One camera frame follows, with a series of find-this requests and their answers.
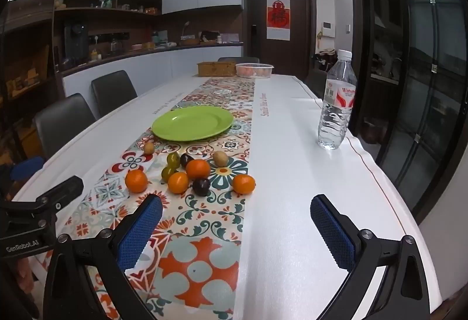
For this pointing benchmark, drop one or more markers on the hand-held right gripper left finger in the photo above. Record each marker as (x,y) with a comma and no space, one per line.
(140,228)

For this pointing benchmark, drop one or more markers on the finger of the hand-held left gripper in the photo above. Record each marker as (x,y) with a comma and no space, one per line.
(65,188)
(27,166)

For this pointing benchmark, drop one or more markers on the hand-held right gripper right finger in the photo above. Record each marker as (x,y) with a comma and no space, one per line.
(332,232)

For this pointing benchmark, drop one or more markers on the orange mandarin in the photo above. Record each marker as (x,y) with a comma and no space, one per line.
(178,183)
(198,168)
(136,181)
(244,184)

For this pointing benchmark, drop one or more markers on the green plum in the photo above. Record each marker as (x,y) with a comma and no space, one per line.
(173,160)
(168,174)

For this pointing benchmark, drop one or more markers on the dark purple plum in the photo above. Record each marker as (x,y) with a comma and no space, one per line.
(201,186)
(186,160)

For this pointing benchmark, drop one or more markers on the green plate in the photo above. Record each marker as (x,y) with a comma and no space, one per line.
(192,124)

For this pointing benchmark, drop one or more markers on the small brown longan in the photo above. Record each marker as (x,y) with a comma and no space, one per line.
(148,148)

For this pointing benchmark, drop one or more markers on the brown kiwi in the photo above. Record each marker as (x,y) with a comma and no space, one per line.
(221,158)

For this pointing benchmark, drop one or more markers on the brown pot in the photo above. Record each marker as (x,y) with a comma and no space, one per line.
(374,128)

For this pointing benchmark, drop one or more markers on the clear plastic water bottle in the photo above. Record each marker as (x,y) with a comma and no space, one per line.
(337,100)

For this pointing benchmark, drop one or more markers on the black water dispenser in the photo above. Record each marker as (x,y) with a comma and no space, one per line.
(76,40)

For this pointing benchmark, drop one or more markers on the white lower counter cabinets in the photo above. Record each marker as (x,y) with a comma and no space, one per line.
(146,59)

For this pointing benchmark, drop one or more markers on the glass sliding door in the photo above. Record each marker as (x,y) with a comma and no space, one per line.
(420,86)

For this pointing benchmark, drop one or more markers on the woven wicker box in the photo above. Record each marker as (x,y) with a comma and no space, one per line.
(217,68)

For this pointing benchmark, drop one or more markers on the white plastic fruit basket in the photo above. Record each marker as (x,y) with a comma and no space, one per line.
(255,70)

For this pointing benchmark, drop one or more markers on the dark brown door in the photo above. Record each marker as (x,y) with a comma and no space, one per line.
(292,49)

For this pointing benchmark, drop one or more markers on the wicker basket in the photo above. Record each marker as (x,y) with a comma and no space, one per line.
(190,40)

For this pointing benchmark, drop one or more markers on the white desk lamp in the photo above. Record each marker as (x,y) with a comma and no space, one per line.
(185,29)

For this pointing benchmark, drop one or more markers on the wooden wall shelf unit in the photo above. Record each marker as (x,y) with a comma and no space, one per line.
(120,18)

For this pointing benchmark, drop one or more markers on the white wall intercom panel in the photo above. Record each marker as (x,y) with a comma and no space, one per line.
(328,29)

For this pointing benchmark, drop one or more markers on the red and white wall calendar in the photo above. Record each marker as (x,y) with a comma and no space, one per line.
(278,17)

